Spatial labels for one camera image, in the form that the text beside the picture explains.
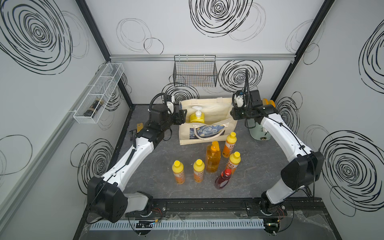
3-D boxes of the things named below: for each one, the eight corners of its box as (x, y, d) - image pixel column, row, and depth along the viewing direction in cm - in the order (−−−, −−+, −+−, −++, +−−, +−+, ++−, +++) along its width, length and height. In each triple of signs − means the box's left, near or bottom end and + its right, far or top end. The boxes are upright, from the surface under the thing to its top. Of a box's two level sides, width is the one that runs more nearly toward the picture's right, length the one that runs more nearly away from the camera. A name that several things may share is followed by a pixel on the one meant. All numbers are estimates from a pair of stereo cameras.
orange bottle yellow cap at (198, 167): (192, 180, 85) (192, 163, 67) (197, 174, 87) (198, 157, 69) (198, 185, 83) (200, 170, 65) (203, 180, 85) (206, 163, 67)
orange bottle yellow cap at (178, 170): (176, 184, 82) (171, 169, 65) (177, 177, 85) (172, 160, 68) (185, 184, 82) (182, 169, 65) (185, 177, 85) (182, 160, 68)
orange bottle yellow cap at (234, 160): (227, 179, 85) (235, 162, 67) (223, 171, 88) (230, 153, 70) (233, 176, 86) (243, 159, 68) (229, 169, 89) (238, 150, 71)
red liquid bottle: (218, 191, 81) (223, 180, 66) (214, 185, 83) (219, 173, 68) (227, 185, 83) (233, 173, 68) (223, 180, 85) (229, 167, 70)
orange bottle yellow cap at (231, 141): (222, 158, 93) (229, 138, 75) (221, 152, 95) (228, 132, 78) (230, 158, 93) (238, 138, 75) (229, 152, 95) (237, 132, 78)
